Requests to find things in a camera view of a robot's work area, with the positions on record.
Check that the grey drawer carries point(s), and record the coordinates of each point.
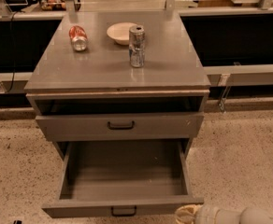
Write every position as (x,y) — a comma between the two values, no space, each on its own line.
(148,174)
(61,128)

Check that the grey top drawer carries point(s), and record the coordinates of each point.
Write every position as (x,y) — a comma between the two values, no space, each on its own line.
(61,128)

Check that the grey drawer cabinet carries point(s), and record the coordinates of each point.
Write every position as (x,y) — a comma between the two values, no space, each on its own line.
(100,80)

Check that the silver upright soda can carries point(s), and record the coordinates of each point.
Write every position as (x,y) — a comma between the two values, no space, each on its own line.
(137,46)

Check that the white bowl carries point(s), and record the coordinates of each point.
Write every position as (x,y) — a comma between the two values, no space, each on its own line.
(119,32)

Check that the red soda can lying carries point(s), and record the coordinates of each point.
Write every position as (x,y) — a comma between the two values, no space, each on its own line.
(78,38)

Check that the black top drawer handle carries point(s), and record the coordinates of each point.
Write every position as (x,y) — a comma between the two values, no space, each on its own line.
(121,126)

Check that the black drawer handle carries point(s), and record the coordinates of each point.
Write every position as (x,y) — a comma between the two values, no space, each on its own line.
(126,211)
(121,126)

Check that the metal bracket on rail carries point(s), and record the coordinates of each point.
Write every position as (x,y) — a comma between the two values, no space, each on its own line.
(223,82)

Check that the black lower drawer handle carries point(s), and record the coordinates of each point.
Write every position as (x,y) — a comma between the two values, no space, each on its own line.
(126,211)

